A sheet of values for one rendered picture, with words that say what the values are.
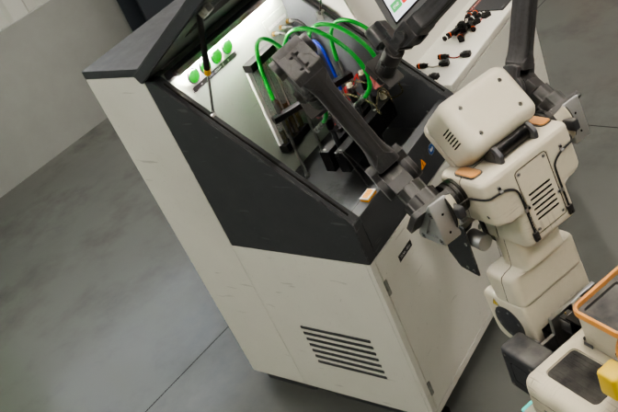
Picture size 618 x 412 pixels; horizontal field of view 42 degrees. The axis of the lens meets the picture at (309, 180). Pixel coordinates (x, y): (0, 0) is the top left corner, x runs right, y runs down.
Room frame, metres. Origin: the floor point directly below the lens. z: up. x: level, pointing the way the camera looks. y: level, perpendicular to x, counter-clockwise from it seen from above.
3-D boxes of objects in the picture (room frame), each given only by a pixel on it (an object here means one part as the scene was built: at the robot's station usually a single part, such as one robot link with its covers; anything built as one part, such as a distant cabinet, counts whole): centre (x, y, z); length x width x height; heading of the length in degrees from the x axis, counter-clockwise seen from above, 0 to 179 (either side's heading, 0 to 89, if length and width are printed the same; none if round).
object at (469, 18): (2.76, -0.78, 1.01); 0.23 x 0.11 x 0.06; 133
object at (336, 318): (2.38, -0.12, 0.39); 0.70 x 0.58 x 0.79; 133
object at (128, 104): (2.94, -0.08, 0.75); 1.40 x 0.28 x 1.50; 133
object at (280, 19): (2.72, -0.13, 1.20); 0.13 x 0.03 x 0.31; 133
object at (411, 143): (2.19, -0.30, 0.87); 0.62 x 0.04 x 0.16; 133
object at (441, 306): (2.17, -0.31, 0.44); 0.65 x 0.02 x 0.68; 133
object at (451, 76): (2.73, -0.75, 0.96); 0.70 x 0.22 x 0.03; 133
